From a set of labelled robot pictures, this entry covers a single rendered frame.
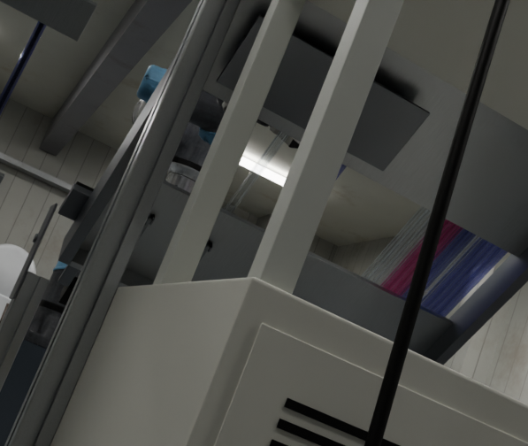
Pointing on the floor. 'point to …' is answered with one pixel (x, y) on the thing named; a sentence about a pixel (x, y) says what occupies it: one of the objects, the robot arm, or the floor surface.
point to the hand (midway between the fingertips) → (261, 132)
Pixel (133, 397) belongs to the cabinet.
